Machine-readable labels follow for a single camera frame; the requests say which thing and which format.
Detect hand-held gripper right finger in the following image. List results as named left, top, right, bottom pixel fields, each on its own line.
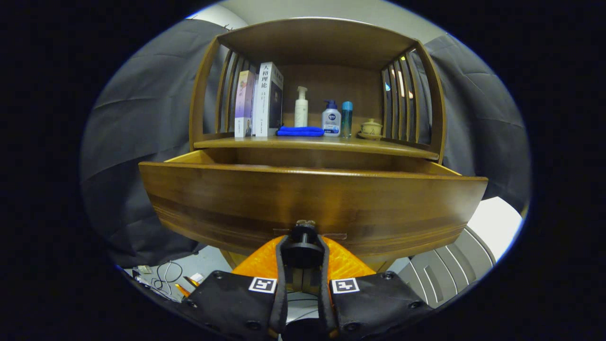
left=316, top=235, right=434, bottom=339

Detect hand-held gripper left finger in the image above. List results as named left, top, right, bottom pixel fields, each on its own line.
left=178, top=235, right=289, bottom=339

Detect black drawer knob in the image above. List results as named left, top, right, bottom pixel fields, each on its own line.
left=282, top=223, right=325, bottom=268

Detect wooden drawer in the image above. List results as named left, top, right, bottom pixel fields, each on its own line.
left=138, top=149, right=489, bottom=273

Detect wooden countertop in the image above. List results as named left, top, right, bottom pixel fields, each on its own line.
left=193, top=135, right=440, bottom=161

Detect wooden cabinet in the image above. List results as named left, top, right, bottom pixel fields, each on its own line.
left=188, top=17, right=448, bottom=273

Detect grey ribbed panel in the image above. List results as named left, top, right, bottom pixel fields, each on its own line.
left=397, top=226, right=497, bottom=309

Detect blue folded cloth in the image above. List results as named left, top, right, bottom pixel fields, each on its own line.
left=276, top=126, right=325, bottom=137

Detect beige lidded teacup with saucer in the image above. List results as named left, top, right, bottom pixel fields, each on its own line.
left=357, top=118, right=384, bottom=141

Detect white bottle with blue cap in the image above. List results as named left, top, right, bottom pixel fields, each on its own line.
left=321, top=99, right=342, bottom=137

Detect slim teal bottle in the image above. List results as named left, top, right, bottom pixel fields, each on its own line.
left=341, top=101, right=354, bottom=139

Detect white panel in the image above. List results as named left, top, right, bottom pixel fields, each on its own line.
left=466, top=197, right=527, bottom=262

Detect white pump bottle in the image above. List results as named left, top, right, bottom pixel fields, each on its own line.
left=294, top=86, right=309, bottom=127

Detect thick white book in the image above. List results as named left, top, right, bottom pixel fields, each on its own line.
left=252, top=62, right=285, bottom=138

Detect purple book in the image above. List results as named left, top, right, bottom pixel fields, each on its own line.
left=234, top=70, right=256, bottom=138

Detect black backdrop cloth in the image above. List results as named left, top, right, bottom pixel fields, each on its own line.
left=80, top=19, right=531, bottom=268

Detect thin floor cables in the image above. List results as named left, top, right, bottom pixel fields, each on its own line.
left=151, top=260, right=184, bottom=296

